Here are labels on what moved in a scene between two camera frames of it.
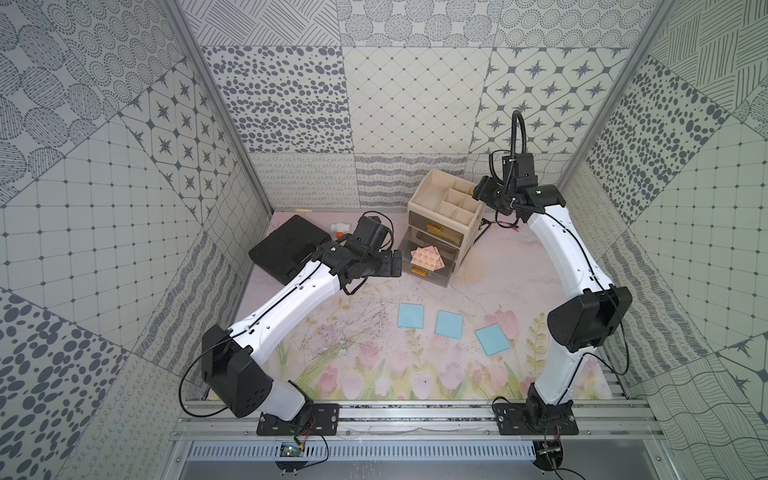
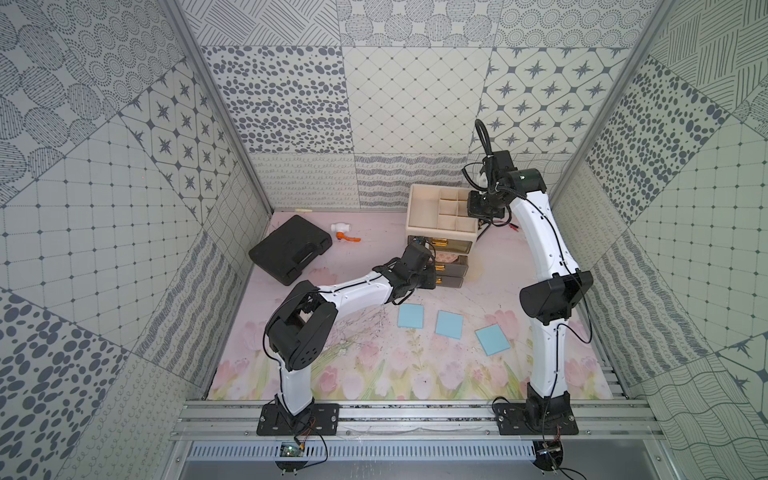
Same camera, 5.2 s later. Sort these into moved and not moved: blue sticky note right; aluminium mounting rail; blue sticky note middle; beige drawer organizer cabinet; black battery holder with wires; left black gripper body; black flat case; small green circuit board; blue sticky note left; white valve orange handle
Moved: beige drawer organizer cabinet; left black gripper body
Not moved: black battery holder with wires; white valve orange handle; blue sticky note right; aluminium mounting rail; black flat case; blue sticky note middle; blue sticky note left; small green circuit board
